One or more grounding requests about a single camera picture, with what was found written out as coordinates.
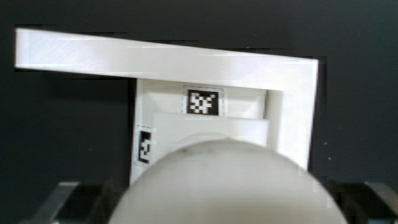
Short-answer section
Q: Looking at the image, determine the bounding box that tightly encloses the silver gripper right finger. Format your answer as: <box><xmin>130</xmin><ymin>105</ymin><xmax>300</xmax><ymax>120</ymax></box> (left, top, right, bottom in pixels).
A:
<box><xmin>364</xmin><ymin>182</ymin><xmax>398</xmax><ymax>224</ymax></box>

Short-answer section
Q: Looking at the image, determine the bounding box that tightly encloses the white front fence bar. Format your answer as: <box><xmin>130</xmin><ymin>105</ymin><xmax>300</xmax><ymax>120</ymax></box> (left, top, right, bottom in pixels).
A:
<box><xmin>16</xmin><ymin>28</ymin><xmax>318</xmax><ymax>92</ymax></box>

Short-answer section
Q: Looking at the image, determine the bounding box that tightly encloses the white fence bar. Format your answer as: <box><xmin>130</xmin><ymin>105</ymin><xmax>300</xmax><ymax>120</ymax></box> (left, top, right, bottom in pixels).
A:
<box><xmin>16</xmin><ymin>28</ymin><xmax>318</xmax><ymax>92</ymax></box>
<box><xmin>265</xmin><ymin>58</ymin><xmax>318</xmax><ymax>168</ymax></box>

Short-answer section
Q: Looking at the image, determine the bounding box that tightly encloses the white right fence bar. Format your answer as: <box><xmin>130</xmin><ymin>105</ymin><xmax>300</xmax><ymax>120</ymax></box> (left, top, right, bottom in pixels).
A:
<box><xmin>265</xmin><ymin>58</ymin><xmax>318</xmax><ymax>168</ymax></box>

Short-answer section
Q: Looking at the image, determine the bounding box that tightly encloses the white lamp bulb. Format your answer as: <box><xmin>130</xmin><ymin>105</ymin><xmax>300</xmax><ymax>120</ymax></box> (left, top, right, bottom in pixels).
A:
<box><xmin>108</xmin><ymin>140</ymin><xmax>346</xmax><ymax>224</ymax></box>

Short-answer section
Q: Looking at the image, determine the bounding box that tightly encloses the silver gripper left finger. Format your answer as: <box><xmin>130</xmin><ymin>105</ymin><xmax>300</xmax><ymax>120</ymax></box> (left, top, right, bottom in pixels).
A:
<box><xmin>18</xmin><ymin>182</ymin><xmax>80</xmax><ymax>224</ymax></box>

